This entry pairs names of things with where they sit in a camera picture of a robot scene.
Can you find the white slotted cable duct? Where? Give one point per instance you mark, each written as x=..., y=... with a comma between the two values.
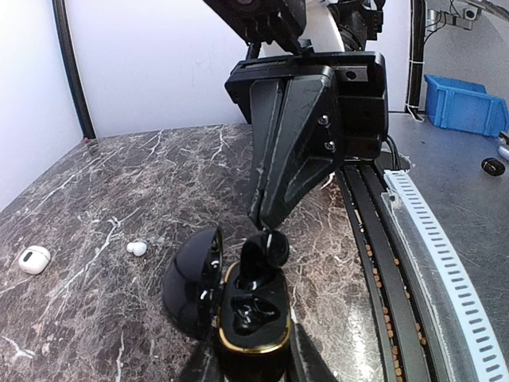
x=466, y=336

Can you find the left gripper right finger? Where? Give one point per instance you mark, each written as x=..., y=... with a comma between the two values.
x=306, y=363

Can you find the white bud earbud right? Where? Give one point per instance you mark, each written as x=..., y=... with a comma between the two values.
x=138, y=248

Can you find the right black frame post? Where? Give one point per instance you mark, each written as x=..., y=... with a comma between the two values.
x=71, y=69

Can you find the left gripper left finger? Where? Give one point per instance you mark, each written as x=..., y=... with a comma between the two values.
x=203, y=365

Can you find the black round charging case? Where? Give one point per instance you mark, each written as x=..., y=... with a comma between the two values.
x=197, y=290

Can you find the blue plastic bin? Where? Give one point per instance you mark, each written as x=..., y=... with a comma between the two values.
x=459, y=105

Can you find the black front table rail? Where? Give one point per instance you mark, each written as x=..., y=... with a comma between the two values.
x=409, y=343

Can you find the beige gold-rimmed charging case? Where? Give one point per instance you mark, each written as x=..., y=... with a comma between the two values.
x=34, y=259

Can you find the black stem earbud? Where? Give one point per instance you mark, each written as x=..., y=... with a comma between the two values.
x=262, y=256

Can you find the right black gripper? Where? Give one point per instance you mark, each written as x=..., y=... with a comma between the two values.
x=307, y=113

